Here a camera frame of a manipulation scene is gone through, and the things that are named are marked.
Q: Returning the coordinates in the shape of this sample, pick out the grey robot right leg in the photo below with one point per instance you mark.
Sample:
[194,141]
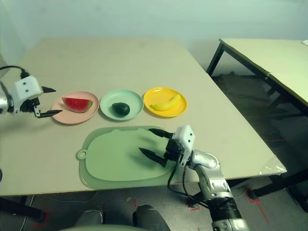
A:
[149,217]

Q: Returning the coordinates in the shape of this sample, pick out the grey robot left leg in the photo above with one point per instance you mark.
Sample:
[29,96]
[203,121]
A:
[90,217]

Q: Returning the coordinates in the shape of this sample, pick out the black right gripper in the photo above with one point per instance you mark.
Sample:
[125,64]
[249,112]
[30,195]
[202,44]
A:
[174,150]

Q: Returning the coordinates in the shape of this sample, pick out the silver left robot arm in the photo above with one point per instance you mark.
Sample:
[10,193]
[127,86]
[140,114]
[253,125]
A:
[4,101]

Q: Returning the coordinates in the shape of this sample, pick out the clear plastic film scrap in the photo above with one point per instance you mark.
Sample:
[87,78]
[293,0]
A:
[273,166]

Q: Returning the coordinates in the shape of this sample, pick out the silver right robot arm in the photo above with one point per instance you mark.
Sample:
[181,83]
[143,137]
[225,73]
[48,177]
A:
[216,183]

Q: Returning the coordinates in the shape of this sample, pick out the grey robot torso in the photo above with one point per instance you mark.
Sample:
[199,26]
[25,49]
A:
[96,228]

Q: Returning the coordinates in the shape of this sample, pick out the red watermelon slice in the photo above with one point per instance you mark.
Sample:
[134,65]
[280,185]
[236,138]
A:
[77,104]

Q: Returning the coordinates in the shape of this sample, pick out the green cutting board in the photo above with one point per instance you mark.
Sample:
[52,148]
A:
[113,158]

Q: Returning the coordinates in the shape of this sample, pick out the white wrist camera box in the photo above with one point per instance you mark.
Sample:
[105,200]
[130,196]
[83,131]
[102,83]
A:
[25,89]
[185,137]

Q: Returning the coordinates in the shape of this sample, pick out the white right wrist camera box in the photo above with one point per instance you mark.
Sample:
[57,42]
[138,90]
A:
[185,137]

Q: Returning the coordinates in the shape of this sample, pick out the grey robot leg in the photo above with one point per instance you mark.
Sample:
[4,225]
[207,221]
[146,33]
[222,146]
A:
[149,217]
[90,217]

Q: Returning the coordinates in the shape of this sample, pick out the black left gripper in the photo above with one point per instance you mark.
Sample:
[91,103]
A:
[30,106]

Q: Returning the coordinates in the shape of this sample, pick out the yellow banana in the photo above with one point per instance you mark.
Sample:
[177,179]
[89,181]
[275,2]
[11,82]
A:
[167,104]

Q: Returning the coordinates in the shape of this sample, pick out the beige side table black frame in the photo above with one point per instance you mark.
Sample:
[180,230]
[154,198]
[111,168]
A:
[272,55]

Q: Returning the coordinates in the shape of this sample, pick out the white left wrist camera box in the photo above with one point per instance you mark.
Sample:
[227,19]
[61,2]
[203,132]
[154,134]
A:
[25,89]

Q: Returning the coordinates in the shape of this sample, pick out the dark green avocado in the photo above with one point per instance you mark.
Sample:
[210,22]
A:
[120,109]

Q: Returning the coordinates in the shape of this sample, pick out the pink plate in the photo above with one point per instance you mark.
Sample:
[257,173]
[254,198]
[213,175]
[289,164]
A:
[72,118]

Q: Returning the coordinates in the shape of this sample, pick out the white paper sheet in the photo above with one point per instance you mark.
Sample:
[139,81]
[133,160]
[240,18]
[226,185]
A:
[305,42]

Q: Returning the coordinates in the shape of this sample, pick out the black table leg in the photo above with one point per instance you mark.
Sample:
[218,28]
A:
[19,207]
[281,185]

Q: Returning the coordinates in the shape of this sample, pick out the mint green plate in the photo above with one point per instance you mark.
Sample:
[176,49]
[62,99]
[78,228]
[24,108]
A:
[121,96]

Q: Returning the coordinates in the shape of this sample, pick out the yellow plate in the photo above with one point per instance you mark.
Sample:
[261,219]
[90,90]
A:
[158,95]

